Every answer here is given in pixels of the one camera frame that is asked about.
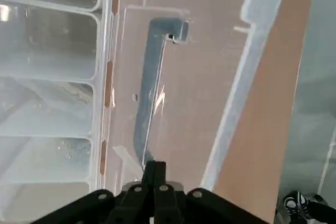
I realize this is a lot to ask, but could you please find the clear plastic box black handle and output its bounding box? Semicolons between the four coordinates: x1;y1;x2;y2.
0;0;292;224

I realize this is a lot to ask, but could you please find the person's foot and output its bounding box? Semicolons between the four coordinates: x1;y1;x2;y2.
282;190;311;221
309;194;330;221

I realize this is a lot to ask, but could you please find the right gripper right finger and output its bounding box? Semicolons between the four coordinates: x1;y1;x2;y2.
154;161;275;224

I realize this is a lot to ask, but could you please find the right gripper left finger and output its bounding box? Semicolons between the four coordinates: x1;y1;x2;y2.
31;161;158;224

